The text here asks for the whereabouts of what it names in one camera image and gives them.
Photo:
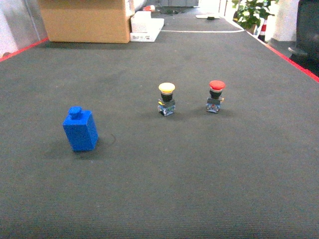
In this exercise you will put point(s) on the green potted plant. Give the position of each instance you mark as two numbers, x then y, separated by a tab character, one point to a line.
250	13

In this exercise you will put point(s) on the yellow mushroom push button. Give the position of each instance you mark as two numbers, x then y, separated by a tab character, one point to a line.
166	105

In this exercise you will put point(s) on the red mushroom push button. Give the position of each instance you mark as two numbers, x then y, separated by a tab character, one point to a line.
215	99

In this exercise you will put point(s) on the dark office chair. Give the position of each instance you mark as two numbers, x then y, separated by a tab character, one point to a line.
307	30

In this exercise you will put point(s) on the white flat box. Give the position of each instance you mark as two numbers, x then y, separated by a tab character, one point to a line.
144	27

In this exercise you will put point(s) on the blue block part with knob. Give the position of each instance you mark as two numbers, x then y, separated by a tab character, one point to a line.
80	129

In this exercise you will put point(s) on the brown cardboard box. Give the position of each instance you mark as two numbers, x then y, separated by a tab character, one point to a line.
87	21

